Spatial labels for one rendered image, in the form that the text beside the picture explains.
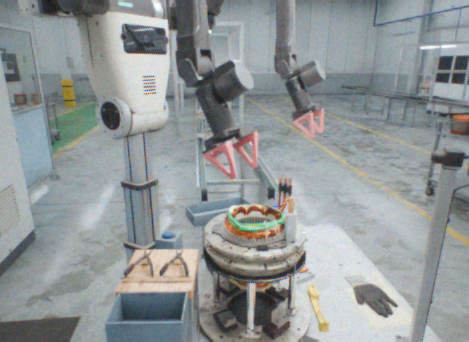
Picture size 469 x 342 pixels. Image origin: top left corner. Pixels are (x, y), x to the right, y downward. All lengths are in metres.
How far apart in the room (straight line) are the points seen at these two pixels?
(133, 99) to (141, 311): 0.65
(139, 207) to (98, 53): 0.55
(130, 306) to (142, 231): 0.48
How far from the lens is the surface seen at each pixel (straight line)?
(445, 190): 1.02
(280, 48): 1.20
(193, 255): 1.04
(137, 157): 1.29
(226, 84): 0.71
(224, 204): 1.43
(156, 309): 0.94
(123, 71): 1.16
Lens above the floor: 1.60
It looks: 18 degrees down
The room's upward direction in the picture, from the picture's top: straight up
